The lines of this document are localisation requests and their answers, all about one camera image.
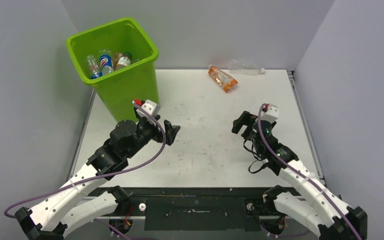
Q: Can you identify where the green-red label bottle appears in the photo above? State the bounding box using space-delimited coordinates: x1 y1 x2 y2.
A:
114 51 132 71

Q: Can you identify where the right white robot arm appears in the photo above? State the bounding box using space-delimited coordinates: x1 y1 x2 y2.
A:
231 108 368 240

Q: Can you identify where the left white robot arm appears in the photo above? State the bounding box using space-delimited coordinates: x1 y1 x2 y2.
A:
14 104 181 240

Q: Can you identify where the Pepsi bottle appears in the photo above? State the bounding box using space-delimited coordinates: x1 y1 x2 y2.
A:
98 49 114 76

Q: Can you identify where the orange label bottle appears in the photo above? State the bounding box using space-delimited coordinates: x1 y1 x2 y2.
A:
208 64 238 93

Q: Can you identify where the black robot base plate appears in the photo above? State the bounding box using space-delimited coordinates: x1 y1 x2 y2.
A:
107 187 279 232

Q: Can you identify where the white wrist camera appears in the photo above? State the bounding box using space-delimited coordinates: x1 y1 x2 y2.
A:
260 103 280 124
132 99 161 126

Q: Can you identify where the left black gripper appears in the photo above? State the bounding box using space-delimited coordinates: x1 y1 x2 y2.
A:
124 114 179 159

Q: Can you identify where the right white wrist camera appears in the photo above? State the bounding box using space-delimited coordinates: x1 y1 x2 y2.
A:
260 103 280 124

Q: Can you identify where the clear white-cap bottle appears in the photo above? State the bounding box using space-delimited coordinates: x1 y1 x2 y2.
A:
228 59 266 76

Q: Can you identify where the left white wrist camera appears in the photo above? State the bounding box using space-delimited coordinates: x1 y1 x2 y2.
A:
132 99 161 126

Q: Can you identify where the blue label clear bottle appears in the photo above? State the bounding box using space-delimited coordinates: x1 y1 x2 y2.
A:
87 55 103 80

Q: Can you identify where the green plastic bin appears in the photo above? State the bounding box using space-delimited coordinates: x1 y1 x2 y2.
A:
65 17 159 122

